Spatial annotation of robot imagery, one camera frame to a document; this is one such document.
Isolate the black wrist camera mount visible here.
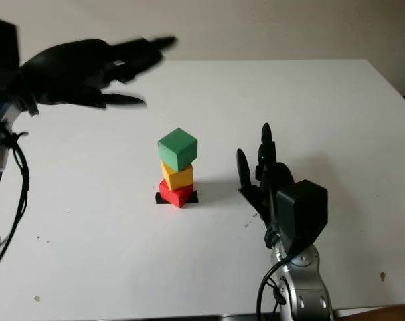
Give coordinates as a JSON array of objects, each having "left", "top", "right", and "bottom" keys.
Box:
[
  {"left": 276, "top": 179, "right": 329, "bottom": 255},
  {"left": 0, "top": 15, "right": 23, "bottom": 98}
]

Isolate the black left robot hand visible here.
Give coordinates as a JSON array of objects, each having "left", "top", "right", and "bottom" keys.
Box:
[{"left": 13, "top": 35, "right": 178, "bottom": 111}]

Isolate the red wooden block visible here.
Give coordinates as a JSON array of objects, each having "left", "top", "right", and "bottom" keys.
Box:
[{"left": 159, "top": 178, "right": 193, "bottom": 209}]

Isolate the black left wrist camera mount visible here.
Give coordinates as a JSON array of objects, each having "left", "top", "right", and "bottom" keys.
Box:
[{"left": 0, "top": 15, "right": 23, "bottom": 98}]

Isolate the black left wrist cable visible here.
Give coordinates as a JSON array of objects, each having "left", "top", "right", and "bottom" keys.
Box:
[{"left": 0, "top": 110, "right": 31, "bottom": 268}]

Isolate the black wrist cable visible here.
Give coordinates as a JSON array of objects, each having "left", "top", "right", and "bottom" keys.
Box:
[
  {"left": 256, "top": 187, "right": 292, "bottom": 321},
  {"left": 0, "top": 110, "right": 31, "bottom": 268}
]

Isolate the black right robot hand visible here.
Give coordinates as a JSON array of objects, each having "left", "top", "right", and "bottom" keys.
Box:
[{"left": 236, "top": 122, "right": 296, "bottom": 248}]

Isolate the green wooden block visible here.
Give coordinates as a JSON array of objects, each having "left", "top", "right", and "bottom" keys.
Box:
[{"left": 157, "top": 128, "right": 199, "bottom": 173}]

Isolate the black tape strip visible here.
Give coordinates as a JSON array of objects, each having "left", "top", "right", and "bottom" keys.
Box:
[{"left": 155, "top": 190, "right": 199, "bottom": 204}]

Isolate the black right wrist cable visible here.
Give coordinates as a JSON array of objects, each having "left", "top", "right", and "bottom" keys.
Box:
[{"left": 256, "top": 187, "right": 292, "bottom": 321}]

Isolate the yellow wooden block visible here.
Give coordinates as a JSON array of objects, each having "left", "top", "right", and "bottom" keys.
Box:
[{"left": 160, "top": 160, "right": 194, "bottom": 191}]

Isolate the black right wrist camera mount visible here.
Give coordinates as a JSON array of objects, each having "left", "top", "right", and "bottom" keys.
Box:
[{"left": 276, "top": 179, "right": 329, "bottom": 255}]

